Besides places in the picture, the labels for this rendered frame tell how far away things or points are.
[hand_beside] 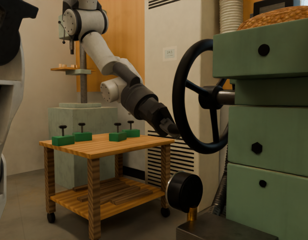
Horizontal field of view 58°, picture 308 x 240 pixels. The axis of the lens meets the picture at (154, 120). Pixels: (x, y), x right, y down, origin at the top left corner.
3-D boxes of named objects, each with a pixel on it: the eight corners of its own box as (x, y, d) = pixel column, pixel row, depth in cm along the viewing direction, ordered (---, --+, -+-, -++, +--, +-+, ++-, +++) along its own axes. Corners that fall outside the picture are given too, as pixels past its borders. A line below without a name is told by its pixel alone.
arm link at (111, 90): (120, 119, 80) (100, 99, 87) (149, 106, 86) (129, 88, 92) (119, 86, 73) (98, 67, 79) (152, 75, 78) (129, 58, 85)
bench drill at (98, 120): (89, 170, 305) (86, 22, 291) (126, 182, 262) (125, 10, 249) (47, 179, 270) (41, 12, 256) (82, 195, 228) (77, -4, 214)
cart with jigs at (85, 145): (119, 195, 226) (118, 117, 221) (174, 216, 187) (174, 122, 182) (40, 222, 178) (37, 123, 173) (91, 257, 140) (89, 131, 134)
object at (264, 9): (264, 37, 70) (265, 15, 69) (313, 30, 62) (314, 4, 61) (239, 28, 60) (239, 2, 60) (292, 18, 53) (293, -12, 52)
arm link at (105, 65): (117, 104, 85) (96, 72, 89) (141, 95, 90) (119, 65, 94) (121, 91, 80) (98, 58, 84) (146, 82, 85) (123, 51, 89)
